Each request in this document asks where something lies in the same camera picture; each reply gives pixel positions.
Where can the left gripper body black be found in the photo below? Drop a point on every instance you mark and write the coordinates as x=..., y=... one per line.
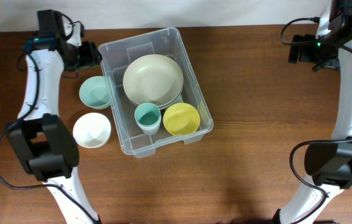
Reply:
x=84, y=55

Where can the yellow bowl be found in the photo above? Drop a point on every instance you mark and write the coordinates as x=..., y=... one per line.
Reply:
x=181, y=119

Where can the white bowl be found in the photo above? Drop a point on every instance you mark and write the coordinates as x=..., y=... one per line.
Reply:
x=92, y=130

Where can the green bowl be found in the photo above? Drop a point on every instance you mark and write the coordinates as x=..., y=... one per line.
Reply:
x=94, y=94

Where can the clear plastic storage container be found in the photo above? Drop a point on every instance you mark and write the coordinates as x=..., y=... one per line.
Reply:
x=117, y=55

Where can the green cup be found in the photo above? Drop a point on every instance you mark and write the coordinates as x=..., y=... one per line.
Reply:
x=147, y=115

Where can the white label in container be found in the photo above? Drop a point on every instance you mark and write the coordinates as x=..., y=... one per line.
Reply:
x=179, y=99

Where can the white cup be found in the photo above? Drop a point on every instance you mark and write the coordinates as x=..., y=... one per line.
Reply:
x=150, y=128

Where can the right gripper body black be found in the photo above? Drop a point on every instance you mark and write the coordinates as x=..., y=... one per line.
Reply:
x=320, y=51

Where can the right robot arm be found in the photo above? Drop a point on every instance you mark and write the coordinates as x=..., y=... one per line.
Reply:
x=328, y=163

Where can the grey translucent cup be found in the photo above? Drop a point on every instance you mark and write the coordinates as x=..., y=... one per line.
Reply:
x=151, y=132

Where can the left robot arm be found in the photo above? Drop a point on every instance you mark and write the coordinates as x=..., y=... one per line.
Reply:
x=42, y=143

